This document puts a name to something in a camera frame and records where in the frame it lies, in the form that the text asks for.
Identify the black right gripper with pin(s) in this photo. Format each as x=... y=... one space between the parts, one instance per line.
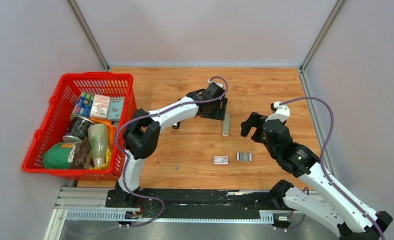
x=254 y=120

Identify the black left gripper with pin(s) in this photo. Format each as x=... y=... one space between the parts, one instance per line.
x=220 y=114

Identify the black stapler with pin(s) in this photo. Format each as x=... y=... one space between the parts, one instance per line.
x=176 y=125

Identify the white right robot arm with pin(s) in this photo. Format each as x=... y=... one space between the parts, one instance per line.
x=340 y=211

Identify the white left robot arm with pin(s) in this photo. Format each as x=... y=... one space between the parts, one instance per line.
x=138 y=138

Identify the red white staple box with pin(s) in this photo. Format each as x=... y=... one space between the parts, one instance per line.
x=220 y=160

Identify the teal sponge pack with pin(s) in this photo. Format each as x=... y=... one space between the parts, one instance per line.
x=116 y=106

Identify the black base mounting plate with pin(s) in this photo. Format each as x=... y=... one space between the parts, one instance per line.
x=197 y=203

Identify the pink sponge pack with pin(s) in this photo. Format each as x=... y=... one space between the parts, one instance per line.
x=100 y=107

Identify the blue green scrubber pack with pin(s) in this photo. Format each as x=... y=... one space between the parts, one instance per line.
x=82 y=106

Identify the dark glass jar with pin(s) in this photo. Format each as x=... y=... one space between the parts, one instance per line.
x=77 y=130

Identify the green snack bag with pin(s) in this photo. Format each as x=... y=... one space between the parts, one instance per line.
x=61 y=155

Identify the red plastic shopping basket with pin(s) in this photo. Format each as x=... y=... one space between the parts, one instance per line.
x=57 y=121

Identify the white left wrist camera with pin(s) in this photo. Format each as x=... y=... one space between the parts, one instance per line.
x=215 y=85

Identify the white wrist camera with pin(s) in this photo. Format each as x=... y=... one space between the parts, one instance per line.
x=215 y=85
x=280 y=112

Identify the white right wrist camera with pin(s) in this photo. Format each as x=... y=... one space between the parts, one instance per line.
x=280 y=112

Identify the aluminium slotted cable rail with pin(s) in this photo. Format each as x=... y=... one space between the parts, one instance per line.
x=120 y=216

